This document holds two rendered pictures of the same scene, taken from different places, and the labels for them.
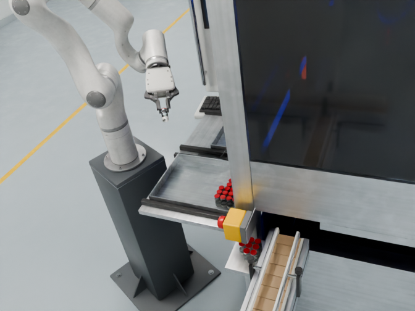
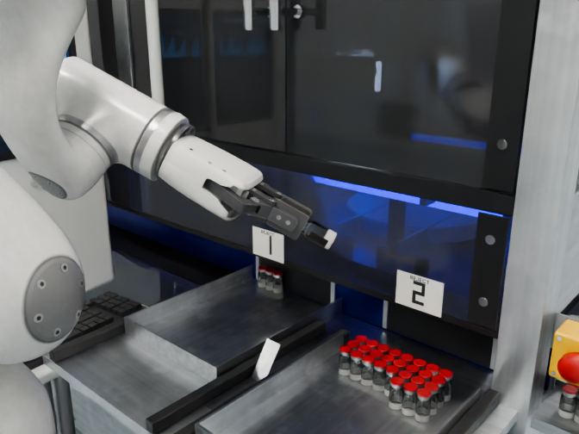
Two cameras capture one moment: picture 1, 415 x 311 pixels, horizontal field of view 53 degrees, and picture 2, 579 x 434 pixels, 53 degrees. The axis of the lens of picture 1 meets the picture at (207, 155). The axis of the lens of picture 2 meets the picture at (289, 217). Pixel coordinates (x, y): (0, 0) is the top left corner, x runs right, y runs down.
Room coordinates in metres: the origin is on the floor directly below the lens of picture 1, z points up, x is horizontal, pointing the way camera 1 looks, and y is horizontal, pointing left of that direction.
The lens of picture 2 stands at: (1.11, 0.74, 1.43)
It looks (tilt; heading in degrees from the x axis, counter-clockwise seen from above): 18 degrees down; 283
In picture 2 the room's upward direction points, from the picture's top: straight up
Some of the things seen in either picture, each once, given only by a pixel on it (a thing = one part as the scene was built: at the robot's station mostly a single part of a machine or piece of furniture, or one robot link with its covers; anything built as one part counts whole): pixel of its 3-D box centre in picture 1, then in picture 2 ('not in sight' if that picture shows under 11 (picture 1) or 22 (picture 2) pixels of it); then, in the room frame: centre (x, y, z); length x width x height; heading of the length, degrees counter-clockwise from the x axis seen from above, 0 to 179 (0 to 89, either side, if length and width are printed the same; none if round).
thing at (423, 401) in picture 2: (217, 200); (423, 405); (1.09, -0.01, 0.90); 0.02 x 0.02 x 0.05
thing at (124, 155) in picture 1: (120, 141); not in sight; (1.50, 0.36, 0.95); 0.19 x 0.19 x 0.18
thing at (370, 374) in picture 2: (231, 186); (385, 378); (1.14, -0.07, 0.90); 0.18 x 0.02 x 0.05; 152
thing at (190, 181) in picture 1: (204, 183); (344, 415); (1.20, 0.03, 0.90); 0.34 x 0.26 x 0.04; 62
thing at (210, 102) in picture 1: (239, 104); (53, 334); (1.84, -0.21, 0.82); 0.40 x 0.14 x 0.02; 68
